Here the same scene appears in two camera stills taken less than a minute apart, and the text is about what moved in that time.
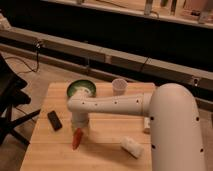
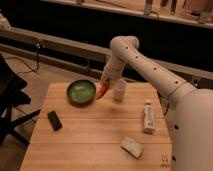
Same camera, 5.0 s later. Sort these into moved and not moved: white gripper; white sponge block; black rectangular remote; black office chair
Moved: white gripper
Not moved: black office chair; black rectangular remote; white sponge block
